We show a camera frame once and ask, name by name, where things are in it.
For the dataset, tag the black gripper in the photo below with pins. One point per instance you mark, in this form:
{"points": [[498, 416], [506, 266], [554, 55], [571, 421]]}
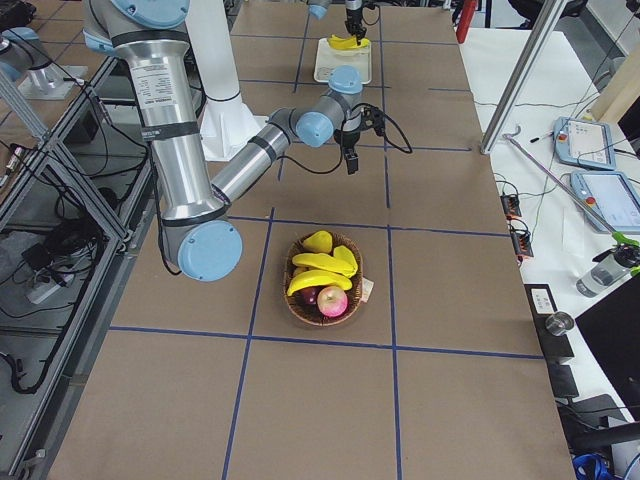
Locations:
{"points": [[353, 11], [347, 137]]}

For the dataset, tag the yellow banana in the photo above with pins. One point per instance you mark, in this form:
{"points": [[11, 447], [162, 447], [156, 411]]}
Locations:
{"points": [[316, 277], [342, 261], [363, 44], [343, 43]]}

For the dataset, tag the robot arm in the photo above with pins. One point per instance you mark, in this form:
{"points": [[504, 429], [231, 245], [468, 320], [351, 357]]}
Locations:
{"points": [[319, 8], [153, 38]]}

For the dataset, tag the paper tag on basket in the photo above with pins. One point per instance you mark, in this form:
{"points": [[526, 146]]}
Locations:
{"points": [[366, 289]]}

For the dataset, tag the brown wicker basket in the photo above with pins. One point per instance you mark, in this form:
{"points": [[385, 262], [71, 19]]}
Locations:
{"points": [[310, 314]]}

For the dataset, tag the white bear tray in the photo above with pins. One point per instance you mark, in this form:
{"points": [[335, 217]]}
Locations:
{"points": [[328, 59]]}

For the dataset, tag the yellow pear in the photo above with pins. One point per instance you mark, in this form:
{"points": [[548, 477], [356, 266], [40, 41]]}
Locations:
{"points": [[319, 242]]}

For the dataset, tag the red cylinder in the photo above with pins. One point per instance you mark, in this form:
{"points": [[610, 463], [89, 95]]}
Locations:
{"points": [[464, 13]]}

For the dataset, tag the dark purple fruit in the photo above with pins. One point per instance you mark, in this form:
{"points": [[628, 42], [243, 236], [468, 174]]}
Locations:
{"points": [[309, 295]]}

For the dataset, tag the pink red apple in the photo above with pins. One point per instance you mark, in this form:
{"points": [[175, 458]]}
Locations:
{"points": [[332, 301]]}

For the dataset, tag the orange black electronics box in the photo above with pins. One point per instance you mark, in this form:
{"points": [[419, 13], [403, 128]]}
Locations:
{"points": [[511, 206]]}

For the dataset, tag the far teach pendant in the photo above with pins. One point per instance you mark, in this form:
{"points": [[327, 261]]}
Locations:
{"points": [[584, 144]]}

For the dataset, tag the teach pendant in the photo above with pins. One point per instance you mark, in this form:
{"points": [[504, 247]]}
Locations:
{"points": [[584, 144], [611, 195]]}

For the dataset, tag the near teach pendant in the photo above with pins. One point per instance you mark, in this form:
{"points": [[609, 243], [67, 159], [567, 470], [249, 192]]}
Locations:
{"points": [[611, 195]]}

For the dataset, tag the small metal cup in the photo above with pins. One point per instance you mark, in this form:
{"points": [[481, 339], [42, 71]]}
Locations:
{"points": [[559, 323]]}

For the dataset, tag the clear water bottle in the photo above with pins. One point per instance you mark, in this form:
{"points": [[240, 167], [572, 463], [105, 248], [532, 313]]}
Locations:
{"points": [[610, 267]]}

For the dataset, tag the reacher grabber stick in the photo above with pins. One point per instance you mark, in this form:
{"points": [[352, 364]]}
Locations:
{"points": [[582, 204]]}

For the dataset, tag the aluminium frame post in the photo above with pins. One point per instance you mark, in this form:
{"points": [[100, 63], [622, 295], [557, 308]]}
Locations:
{"points": [[550, 14]]}

